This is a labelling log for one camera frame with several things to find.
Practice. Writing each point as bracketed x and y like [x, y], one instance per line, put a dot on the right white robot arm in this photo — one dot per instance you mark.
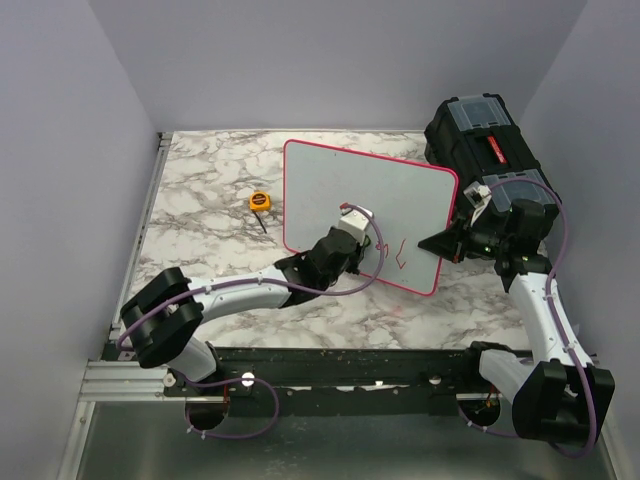
[561, 398]

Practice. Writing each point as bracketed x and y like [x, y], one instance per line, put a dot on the yellow tape measure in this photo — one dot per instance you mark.
[260, 202]

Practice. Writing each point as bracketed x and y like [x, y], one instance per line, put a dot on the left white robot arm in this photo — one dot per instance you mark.
[161, 319]

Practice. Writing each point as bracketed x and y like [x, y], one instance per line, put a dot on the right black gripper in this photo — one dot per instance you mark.
[450, 243]

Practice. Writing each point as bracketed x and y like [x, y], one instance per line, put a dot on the black plastic toolbox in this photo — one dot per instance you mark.
[478, 139]

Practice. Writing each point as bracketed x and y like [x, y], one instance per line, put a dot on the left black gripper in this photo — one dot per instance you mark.
[353, 269]

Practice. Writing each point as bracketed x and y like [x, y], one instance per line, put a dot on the pink framed whiteboard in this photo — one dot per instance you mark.
[410, 201]

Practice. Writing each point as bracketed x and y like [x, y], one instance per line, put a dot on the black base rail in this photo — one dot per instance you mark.
[259, 382]

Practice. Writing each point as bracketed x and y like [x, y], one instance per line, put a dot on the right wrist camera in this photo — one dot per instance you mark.
[479, 196]

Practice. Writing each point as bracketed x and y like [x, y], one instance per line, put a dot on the aluminium side rail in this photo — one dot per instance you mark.
[165, 139]

